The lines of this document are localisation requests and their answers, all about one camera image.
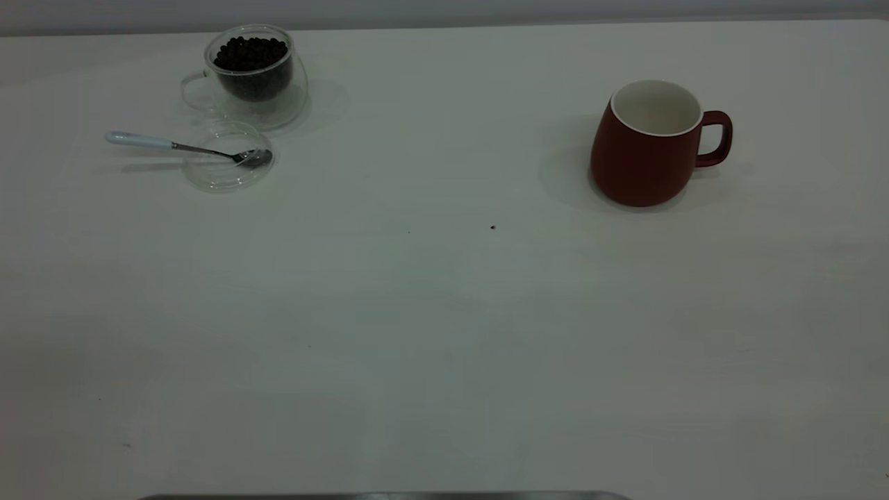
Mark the dark coffee beans heap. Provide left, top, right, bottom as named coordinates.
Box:
left=213, top=36, right=294, bottom=103

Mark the clear glass lid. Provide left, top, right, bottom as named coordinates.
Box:
left=182, top=119, right=275, bottom=193

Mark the red ceramic mug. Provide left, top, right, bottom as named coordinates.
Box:
left=590, top=79, right=733, bottom=208

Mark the clear glass cup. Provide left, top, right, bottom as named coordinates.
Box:
left=181, top=24, right=310, bottom=131

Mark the white handled metal spoon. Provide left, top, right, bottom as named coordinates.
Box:
left=106, top=131, right=273, bottom=169

